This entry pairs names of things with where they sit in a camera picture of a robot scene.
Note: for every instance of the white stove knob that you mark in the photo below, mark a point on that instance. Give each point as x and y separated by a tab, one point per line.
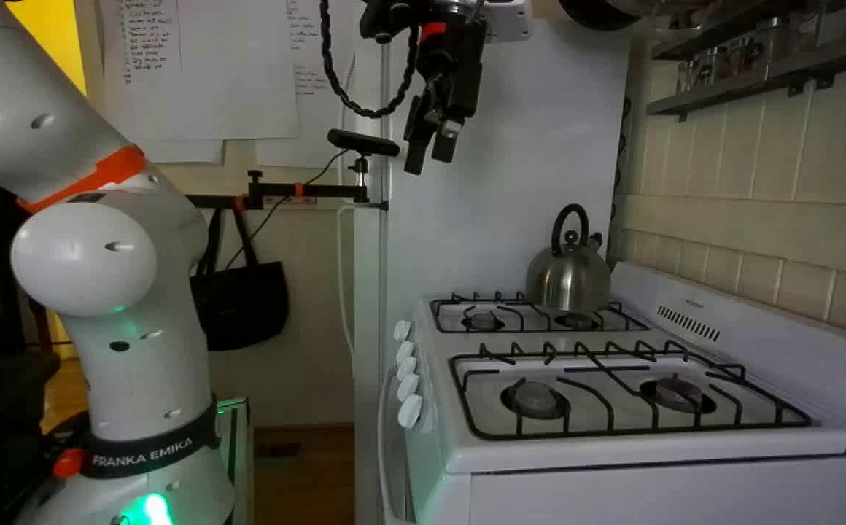
405	368
405	350
408	413
401	331
408	388

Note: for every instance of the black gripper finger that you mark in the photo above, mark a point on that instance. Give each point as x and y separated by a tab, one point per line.
417	134
447	143

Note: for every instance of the black tote bag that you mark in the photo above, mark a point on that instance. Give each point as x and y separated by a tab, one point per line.
243	306

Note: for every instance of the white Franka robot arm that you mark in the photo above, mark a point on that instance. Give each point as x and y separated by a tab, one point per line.
102	263

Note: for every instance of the white handwritten paper sheet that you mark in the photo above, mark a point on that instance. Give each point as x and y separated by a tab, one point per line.
198	69
320	117

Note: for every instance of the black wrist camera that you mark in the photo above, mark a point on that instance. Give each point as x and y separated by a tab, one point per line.
389	21

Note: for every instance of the grey wall shelf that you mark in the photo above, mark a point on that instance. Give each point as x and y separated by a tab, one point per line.
781	70
723	26

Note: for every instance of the dark round pan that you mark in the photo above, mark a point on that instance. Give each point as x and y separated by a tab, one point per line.
592	13

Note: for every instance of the white gas stove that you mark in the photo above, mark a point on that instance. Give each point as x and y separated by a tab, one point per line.
637	455

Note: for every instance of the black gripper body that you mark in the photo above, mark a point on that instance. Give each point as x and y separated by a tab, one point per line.
455	58

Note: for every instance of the jars on shelf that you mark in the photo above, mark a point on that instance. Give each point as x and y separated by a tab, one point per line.
733	56

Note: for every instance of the round gas burner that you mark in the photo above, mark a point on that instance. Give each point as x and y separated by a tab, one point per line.
676	395
533	397
579	322
484	318

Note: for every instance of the black stove grate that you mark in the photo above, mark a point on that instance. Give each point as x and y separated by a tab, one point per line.
498	303
599	362

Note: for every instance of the black stereo camera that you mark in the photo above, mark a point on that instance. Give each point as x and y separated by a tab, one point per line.
361	142

